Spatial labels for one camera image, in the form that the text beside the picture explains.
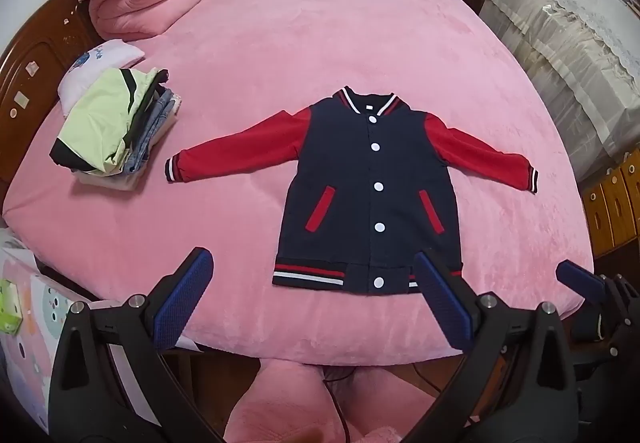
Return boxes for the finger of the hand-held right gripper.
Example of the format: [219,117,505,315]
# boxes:
[556,260,608,305]

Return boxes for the pink bed blanket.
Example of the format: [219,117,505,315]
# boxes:
[2,0,596,366]

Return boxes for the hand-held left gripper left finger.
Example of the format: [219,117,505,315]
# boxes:
[48,247,223,443]

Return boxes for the wooden drawer cabinet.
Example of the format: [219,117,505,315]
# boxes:
[580,162,640,260]

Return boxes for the wooden bed headboard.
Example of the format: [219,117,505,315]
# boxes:
[0,0,103,224]

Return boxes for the folded light green garment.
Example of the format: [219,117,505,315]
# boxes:
[50,68,168,174]

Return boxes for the small white printed pillow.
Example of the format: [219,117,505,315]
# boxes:
[57,39,146,119]

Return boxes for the person's pink plush trousers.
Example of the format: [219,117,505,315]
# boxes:
[220,357,442,443]

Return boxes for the green tissue box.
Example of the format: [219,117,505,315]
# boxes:
[0,278,24,335]

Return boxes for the folded blue jeans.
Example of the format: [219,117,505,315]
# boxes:
[122,84,183,174]

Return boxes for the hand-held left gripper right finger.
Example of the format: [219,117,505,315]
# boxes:
[400,250,581,443]

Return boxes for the navy and red varsity jacket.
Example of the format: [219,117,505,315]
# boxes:
[165,86,541,296]

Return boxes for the folded white garment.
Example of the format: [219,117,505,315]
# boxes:
[75,113,178,192]

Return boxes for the black cable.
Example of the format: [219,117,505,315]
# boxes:
[321,365,352,443]

